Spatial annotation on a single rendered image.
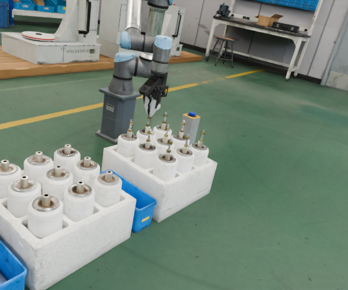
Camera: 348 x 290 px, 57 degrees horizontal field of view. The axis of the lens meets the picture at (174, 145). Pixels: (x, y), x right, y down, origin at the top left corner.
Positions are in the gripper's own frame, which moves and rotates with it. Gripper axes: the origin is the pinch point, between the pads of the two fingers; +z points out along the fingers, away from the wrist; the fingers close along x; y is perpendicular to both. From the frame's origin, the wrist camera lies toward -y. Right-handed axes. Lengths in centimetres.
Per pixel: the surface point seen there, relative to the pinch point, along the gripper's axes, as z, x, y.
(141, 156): 12.4, -11.5, -17.2
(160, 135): 11.9, -3.5, 7.9
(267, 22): -48, 105, 461
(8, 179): 11, 3, -68
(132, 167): 17.4, -10.0, -20.2
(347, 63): -11, -35, 513
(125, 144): 11.8, -0.7, -15.4
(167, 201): 25.2, -29.4, -18.9
